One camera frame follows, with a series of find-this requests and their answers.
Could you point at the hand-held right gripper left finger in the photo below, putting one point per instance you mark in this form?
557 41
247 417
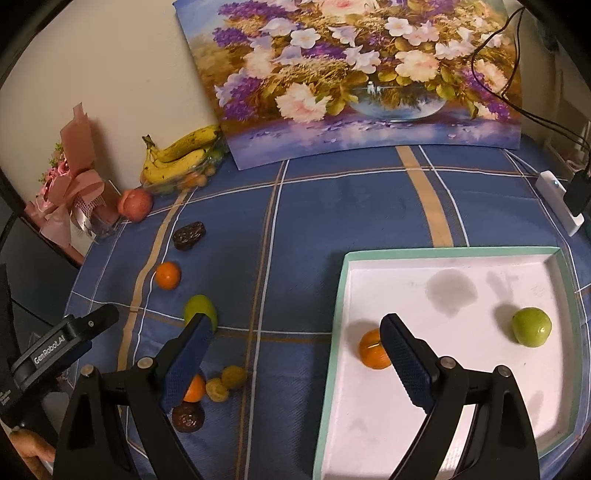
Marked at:
184 364

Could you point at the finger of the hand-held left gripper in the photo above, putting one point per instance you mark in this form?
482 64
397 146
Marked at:
97 323

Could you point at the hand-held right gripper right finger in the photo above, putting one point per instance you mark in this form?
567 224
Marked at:
406 364

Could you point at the white tray with green rim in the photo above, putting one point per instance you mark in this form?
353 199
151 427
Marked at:
461 392

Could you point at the orange with stem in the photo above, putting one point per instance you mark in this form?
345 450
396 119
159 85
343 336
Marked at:
167 275

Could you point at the person's left hand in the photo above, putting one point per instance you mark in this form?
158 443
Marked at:
32 445

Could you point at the small orange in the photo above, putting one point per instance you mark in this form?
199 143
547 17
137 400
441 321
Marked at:
197 390
371 351

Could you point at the yellow wrinkled fruit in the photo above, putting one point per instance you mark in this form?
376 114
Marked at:
217 390
234 377

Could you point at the dark wrinkled fruit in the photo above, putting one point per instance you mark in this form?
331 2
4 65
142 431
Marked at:
188 418
188 236

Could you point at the green fruit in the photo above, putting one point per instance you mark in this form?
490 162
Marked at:
531 326
198 307

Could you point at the black panel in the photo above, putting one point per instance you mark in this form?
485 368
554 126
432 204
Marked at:
32 258

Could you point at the red apple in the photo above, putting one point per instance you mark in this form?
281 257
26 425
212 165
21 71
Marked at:
135 205

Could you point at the blue plaid tablecloth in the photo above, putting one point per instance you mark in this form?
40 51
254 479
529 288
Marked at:
300 230

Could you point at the pink flower bouquet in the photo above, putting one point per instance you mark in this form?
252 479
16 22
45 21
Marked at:
74 152

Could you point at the yellow banana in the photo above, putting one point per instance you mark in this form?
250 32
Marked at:
189 143
175 167

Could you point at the clear plastic fruit container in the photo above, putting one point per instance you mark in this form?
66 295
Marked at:
205 177

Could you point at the white power strip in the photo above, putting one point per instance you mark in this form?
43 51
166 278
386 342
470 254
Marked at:
554 198

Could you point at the black plug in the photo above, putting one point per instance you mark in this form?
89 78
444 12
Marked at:
578 196

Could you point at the flower painting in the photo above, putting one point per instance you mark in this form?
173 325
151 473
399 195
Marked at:
346 69

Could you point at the white furniture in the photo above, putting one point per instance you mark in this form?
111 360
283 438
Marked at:
568 92

